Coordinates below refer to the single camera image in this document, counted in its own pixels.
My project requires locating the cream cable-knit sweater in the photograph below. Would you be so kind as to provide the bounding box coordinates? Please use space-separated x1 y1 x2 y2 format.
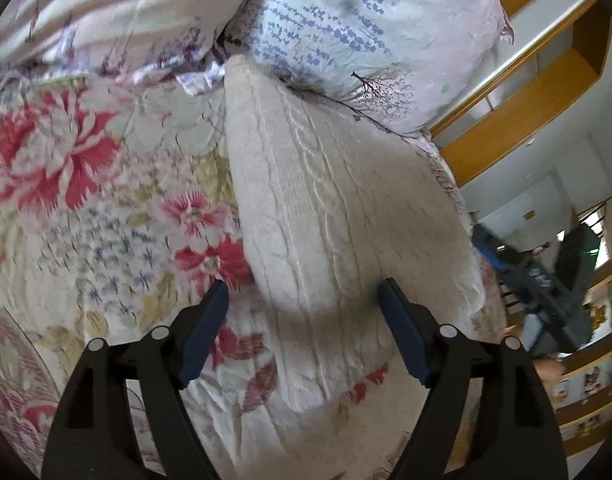
223 55 507 480

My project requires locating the person's right hand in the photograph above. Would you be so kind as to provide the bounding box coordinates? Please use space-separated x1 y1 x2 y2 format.
535 357 568 402

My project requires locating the blue floral pillow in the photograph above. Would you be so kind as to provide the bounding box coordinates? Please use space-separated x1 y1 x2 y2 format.
225 0 516 137

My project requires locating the wooden shelf with pictures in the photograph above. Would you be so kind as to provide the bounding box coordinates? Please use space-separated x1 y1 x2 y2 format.
553 262 612 458

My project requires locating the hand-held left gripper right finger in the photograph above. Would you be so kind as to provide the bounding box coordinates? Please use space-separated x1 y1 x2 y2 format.
377 278 569 480

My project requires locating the floral bed sheet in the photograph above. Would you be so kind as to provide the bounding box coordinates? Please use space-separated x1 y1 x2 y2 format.
0 67 509 480

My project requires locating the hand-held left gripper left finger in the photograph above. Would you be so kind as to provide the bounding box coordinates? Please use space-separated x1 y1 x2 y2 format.
41 280 230 480

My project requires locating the pink floral pillow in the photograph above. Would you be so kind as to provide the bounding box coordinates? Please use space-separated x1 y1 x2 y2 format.
0 0 269 83

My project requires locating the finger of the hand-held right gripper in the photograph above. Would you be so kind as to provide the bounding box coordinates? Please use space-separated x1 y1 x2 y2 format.
471 224 509 273

